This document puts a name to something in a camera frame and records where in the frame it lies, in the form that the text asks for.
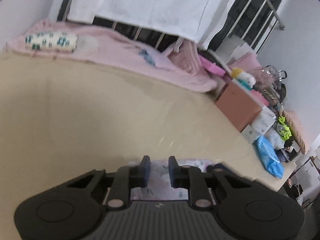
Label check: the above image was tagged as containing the yellow white plush toy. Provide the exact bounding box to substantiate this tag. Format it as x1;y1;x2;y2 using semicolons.
231;68;256;89

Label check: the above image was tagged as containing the magenta pink flat box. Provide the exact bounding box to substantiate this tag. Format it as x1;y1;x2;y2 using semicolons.
199;55;226;77

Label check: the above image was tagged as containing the brown cardboard box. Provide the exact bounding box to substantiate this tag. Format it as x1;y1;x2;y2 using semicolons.
215;81;265;132

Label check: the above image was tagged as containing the white printed carton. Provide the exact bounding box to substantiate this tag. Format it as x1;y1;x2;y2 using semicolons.
241;106;276;144

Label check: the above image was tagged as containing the pink blanket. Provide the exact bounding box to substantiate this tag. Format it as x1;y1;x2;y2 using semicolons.
6;20;217;93

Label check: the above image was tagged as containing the metal window railing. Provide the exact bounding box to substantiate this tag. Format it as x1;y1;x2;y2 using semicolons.
225;0;286;54

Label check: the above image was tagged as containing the floral pink white garment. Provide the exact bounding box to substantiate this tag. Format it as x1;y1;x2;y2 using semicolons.
127;157;218;201

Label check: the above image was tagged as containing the white hanging sheet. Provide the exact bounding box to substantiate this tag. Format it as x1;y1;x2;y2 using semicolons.
67;0;235;49

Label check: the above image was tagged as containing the green floral small pillow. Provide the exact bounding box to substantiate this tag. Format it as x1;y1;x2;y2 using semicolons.
25;31;79;53

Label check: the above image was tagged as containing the blue plastic bag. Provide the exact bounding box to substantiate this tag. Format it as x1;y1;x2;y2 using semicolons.
255;136;285;179

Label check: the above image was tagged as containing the neon yellow green item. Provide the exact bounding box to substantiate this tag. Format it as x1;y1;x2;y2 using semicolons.
276;116;292;141

